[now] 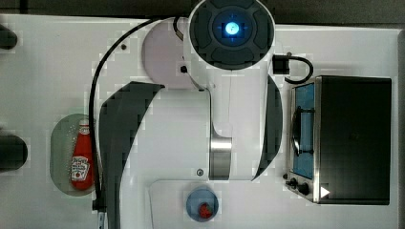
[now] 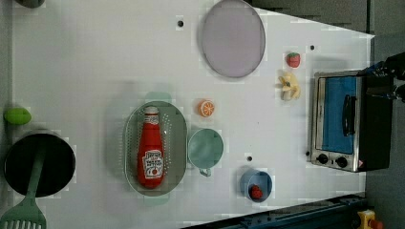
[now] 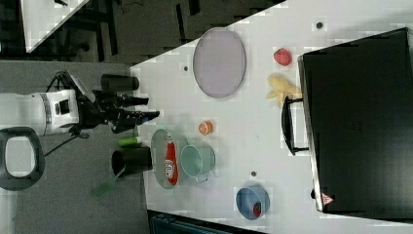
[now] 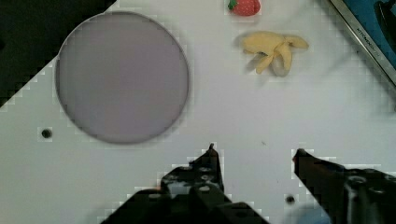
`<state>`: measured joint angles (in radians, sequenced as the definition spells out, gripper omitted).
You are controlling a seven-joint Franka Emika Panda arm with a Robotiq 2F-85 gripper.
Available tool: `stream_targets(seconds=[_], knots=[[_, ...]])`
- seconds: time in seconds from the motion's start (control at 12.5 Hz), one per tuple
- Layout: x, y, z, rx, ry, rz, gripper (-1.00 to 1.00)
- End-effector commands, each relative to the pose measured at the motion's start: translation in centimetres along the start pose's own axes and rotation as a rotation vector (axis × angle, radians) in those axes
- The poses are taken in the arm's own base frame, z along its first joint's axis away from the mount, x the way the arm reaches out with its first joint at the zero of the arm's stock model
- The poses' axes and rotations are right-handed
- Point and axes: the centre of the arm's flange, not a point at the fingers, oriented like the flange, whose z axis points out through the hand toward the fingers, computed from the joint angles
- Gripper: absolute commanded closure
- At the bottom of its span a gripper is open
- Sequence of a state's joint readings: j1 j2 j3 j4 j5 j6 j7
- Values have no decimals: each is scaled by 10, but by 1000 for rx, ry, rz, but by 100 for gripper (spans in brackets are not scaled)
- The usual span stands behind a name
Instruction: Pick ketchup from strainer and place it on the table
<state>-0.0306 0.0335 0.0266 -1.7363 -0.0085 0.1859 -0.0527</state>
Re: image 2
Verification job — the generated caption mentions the red ketchup bottle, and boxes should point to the red ketchup bottle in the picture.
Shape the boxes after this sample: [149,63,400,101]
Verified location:
[138,106,164,189]

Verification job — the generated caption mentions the green oval strainer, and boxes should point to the green oval strainer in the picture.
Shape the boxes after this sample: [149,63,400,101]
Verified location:
[123,93,187,206]

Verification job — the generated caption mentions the orange slice toy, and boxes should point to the orange slice toy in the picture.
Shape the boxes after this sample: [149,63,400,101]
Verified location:
[198,99,215,117]

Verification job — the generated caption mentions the teal mug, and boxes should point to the teal mug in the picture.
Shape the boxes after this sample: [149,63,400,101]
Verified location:
[188,129,224,177]

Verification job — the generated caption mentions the blue cup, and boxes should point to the blue cup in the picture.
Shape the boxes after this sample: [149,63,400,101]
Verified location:
[240,169,273,202]

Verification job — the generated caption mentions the grey round plate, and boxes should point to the grey round plate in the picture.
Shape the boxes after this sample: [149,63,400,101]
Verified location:
[201,0,266,77]

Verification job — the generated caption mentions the yellow banana toy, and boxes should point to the yellow banana toy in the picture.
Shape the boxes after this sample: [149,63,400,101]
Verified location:
[279,73,301,101]

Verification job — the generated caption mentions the small red strawberry toy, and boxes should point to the small red strawberry toy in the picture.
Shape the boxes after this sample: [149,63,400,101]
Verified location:
[250,185,263,199]

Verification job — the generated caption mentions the silver black toaster oven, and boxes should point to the silver black toaster oven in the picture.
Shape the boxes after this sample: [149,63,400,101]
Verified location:
[309,71,394,173]

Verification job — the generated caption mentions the black pot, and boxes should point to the black pot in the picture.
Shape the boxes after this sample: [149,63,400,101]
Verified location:
[4,131,75,198]

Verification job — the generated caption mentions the green lime toy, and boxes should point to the green lime toy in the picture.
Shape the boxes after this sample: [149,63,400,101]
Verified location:
[4,108,32,125]

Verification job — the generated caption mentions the yellow red clamp tool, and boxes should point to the yellow red clamp tool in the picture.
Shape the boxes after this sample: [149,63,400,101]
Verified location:
[357,210,384,229]

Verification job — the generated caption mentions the green spatula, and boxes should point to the green spatula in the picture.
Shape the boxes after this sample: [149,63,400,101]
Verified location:
[1,146,47,229]

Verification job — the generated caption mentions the grey object at corner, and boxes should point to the grey object at corner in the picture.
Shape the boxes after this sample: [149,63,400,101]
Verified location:
[15,0,45,9]

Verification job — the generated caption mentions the blue metal frame rail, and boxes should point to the blue metal frame rail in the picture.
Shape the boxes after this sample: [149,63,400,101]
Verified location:
[183,195,368,229]

